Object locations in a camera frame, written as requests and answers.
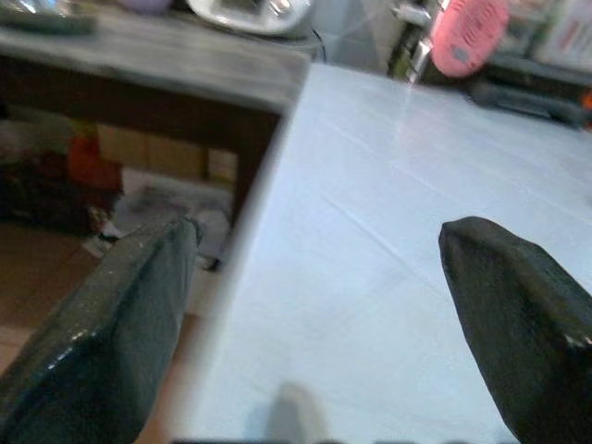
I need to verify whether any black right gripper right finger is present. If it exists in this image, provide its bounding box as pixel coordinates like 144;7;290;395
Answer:
438;216;592;444

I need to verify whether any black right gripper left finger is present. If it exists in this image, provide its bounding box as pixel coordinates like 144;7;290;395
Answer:
0;215;205;444

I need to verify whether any red and yellow bag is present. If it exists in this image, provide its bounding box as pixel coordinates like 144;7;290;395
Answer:
64;120;125;223

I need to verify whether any light blue tablecloth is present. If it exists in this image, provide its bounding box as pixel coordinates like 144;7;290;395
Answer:
184;62;592;444

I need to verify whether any dark wooden side table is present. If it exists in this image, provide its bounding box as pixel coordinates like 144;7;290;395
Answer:
0;8;312;228

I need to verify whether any pink round fan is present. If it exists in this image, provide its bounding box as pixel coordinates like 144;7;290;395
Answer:
427;0;512;79

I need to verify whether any dark flat tray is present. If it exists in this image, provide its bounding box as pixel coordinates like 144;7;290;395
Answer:
0;9;99;36

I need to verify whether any white kitchen appliance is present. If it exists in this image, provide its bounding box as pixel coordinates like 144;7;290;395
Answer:
185;0;315;39

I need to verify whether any black power cable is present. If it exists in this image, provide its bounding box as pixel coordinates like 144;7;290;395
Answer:
310;27;328;64

